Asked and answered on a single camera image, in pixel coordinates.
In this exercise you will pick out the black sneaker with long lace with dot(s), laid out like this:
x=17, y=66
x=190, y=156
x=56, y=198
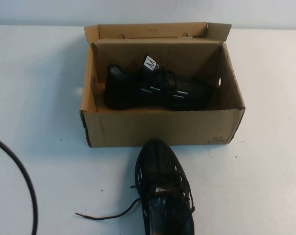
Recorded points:
x=160, y=166

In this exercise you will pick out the brown cardboard shoe box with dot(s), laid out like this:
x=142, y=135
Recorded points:
x=162, y=127

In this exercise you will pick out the black sneaker with white label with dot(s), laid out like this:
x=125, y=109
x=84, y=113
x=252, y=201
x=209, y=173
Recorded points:
x=128, y=95

